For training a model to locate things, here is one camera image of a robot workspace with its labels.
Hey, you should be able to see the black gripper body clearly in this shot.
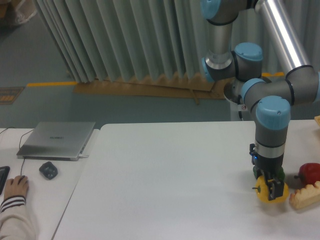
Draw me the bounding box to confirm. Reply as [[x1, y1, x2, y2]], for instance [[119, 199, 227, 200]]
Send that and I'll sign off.
[[249, 142, 285, 176]]

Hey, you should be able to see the yellow bell pepper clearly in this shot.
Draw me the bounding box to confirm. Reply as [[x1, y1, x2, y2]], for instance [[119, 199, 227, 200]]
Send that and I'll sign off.
[[255, 175, 290, 204]]

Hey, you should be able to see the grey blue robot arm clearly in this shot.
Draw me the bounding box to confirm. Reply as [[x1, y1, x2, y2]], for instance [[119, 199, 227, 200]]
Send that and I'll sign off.
[[200, 0, 320, 203]]

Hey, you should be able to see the striped cuff white sleeve forearm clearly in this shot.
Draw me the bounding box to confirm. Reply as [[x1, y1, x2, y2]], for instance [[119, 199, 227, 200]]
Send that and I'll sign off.
[[0, 195, 36, 240]]

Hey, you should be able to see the green bell pepper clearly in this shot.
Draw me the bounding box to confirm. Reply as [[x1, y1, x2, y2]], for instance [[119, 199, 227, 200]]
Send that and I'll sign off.
[[252, 166, 286, 181]]

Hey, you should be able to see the red bell pepper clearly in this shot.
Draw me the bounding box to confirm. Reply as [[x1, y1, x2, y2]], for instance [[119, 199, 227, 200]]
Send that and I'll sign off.
[[294, 163, 320, 186]]

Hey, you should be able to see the person's hand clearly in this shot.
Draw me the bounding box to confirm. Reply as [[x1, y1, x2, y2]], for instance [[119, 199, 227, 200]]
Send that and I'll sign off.
[[4, 175, 29, 200]]

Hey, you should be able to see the beige toy bread slice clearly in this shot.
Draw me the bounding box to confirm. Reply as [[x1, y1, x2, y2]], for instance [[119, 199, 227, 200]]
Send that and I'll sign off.
[[289, 181, 320, 210]]

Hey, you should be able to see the wooden tray corner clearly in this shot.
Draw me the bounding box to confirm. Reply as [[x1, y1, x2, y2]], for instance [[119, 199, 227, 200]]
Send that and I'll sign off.
[[314, 115, 320, 126]]

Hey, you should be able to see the brown cardboard sheet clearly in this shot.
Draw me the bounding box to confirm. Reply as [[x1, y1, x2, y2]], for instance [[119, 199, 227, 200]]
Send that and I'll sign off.
[[73, 73, 232, 105]]

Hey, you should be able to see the grey pleated curtain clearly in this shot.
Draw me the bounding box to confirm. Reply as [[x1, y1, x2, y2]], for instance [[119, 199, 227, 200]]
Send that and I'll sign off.
[[34, 0, 281, 83]]

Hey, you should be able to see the silver closed laptop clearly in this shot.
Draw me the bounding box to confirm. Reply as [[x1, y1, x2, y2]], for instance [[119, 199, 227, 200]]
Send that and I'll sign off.
[[16, 121, 95, 161]]

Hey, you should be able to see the black earbuds case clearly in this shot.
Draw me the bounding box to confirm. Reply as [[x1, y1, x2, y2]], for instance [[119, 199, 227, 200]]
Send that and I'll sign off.
[[39, 161, 58, 180]]

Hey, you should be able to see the black keyboard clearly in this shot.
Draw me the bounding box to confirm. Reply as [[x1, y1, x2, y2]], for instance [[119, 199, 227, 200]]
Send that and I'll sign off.
[[0, 166, 11, 195]]

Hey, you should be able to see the plastic wrapped cardboard box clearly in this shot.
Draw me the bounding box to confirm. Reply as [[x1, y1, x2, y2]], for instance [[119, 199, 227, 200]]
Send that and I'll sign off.
[[0, 0, 37, 27]]

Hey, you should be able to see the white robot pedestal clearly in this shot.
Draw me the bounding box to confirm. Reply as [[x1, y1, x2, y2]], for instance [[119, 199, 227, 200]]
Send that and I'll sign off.
[[223, 78, 252, 121]]

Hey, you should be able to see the white laptop cable plug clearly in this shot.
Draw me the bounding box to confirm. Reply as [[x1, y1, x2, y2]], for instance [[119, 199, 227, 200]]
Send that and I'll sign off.
[[78, 154, 89, 159]]

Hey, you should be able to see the black mouse cable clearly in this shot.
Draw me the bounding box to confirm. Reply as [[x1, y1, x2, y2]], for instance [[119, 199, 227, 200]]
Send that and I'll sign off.
[[0, 126, 38, 177]]

